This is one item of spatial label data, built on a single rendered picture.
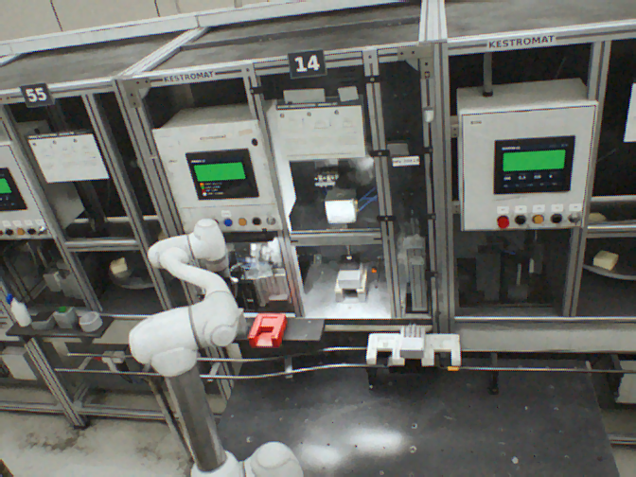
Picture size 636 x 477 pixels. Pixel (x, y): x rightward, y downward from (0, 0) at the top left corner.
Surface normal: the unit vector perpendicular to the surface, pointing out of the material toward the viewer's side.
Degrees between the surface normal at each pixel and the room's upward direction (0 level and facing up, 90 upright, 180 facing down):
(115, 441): 0
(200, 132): 91
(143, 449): 0
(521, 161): 90
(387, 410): 0
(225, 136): 90
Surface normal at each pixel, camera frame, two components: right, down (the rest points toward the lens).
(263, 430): -0.15, -0.84
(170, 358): 0.21, 0.37
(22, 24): -0.18, 0.54
